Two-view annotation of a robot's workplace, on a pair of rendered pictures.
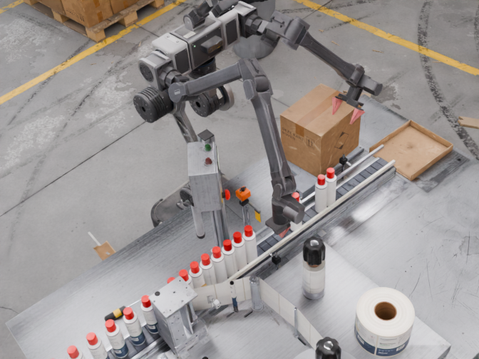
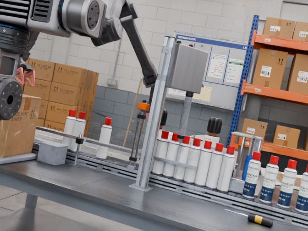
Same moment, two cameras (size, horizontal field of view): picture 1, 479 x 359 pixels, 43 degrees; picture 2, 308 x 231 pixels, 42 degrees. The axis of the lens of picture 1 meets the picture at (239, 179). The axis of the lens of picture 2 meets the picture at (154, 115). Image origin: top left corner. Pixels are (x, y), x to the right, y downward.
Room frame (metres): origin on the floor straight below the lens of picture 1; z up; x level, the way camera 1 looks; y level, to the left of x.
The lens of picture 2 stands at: (2.68, 1.51, 1.25)
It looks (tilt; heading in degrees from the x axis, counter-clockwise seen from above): 3 degrees down; 234
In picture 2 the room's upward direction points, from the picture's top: 11 degrees clockwise
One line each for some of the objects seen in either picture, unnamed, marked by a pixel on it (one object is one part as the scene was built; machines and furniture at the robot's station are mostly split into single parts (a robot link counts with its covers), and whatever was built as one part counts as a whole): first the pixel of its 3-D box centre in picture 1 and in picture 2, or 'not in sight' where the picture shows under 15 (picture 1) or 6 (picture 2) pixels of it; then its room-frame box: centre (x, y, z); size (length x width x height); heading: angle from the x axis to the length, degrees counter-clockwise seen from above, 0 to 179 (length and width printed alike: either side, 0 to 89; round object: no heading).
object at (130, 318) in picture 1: (133, 325); (270, 179); (1.22, 0.45, 0.98); 0.05 x 0.05 x 0.20
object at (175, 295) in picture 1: (172, 296); (247, 135); (1.22, 0.28, 1.14); 0.14 x 0.11 x 0.01; 125
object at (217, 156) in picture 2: (187, 288); (215, 165); (1.36, 0.25, 0.98); 0.05 x 0.05 x 0.20
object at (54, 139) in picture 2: (309, 222); (96, 150); (1.67, -0.28, 0.90); 1.07 x 0.01 x 0.02; 125
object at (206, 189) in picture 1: (205, 176); (183, 68); (1.55, 0.12, 1.38); 0.17 x 0.10 x 0.19; 0
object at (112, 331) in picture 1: (115, 337); (288, 183); (1.18, 0.51, 0.98); 0.05 x 0.05 x 0.20
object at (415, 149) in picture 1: (410, 149); not in sight; (2.11, -0.84, 0.85); 0.30 x 0.26 x 0.04; 125
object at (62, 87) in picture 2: not in sight; (45, 112); (0.57, -3.87, 0.70); 1.20 x 0.82 x 1.39; 136
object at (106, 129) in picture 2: (295, 211); (104, 138); (1.68, -0.22, 0.98); 0.05 x 0.05 x 0.20
